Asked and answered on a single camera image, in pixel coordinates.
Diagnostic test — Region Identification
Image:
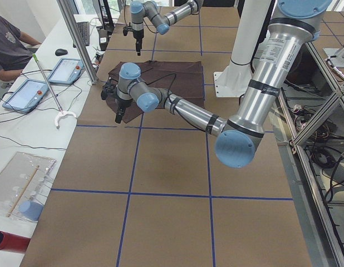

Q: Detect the seated person grey shirt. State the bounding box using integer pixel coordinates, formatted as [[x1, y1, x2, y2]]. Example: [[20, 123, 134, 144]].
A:
[[0, 16, 41, 82]]

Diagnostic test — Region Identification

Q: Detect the black keyboard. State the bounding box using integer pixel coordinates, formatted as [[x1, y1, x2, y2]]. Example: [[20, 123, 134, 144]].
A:
[[76, 22, 90, 46]]

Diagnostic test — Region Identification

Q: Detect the light blue plastic cup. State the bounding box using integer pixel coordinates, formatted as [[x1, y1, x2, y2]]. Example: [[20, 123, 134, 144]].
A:
[[19, 200, 43, 221]]

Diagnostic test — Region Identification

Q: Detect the wooden dowel rod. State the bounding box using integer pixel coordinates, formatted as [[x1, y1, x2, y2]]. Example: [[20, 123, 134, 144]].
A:
[[6, 165, 40, 217]]

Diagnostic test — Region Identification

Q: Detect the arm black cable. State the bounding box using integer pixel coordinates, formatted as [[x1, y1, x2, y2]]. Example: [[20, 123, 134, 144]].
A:
[[138, 72, 178, 103]]

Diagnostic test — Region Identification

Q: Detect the red cylinder tube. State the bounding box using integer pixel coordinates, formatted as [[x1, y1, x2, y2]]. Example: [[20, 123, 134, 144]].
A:
[[0, 231, 31, 254]]

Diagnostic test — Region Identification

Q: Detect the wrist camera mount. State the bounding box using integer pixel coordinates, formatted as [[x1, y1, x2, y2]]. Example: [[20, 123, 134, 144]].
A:
[[122, 25, 134, 36], [101, 82, 117, 100]]

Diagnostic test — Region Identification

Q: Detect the black computer mouse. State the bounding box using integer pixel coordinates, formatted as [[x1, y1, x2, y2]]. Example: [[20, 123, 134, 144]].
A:
[[55, 48, 68, 56]]

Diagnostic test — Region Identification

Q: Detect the blue teach pendant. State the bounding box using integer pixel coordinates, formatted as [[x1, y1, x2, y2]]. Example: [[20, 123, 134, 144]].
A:
[[2, 79, 48, 113], [48, 58, 83, 85]]

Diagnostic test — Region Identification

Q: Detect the aluminium frame post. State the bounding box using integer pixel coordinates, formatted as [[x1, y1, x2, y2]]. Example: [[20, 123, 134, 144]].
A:
[[57, 0, 98, 85]]

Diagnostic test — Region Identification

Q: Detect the far blue teach pendant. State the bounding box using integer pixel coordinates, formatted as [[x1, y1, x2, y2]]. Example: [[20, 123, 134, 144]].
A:
[[48, 58, 83, 85]]

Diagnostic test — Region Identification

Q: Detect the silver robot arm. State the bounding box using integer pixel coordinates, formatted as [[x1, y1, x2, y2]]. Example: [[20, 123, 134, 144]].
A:
[[123, 0, 204, 56], [114, 1, 330, 168]]

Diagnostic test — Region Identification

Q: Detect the reacher grabber stick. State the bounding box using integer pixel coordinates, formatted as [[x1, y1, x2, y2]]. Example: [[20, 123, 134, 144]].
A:
[[32, 53, 77, 129]]

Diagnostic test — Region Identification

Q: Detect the near blue teach pendant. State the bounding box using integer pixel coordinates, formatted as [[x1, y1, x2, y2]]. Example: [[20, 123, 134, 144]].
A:
[[2, 79, 48, 113]]

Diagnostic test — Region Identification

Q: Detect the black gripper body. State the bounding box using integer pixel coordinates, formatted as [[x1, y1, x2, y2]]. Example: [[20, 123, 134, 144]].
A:
[[115, 96, 132, 113], [132, 29, 144, 42]]

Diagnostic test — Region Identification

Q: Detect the clear acrylic rack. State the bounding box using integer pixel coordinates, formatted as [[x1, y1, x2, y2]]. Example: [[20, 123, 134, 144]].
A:
[[0, 152, 56, 221]]

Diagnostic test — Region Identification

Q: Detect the aluminium side frame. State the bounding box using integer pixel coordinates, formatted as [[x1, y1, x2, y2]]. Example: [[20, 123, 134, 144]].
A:
[[278, 44, 344, 266]]

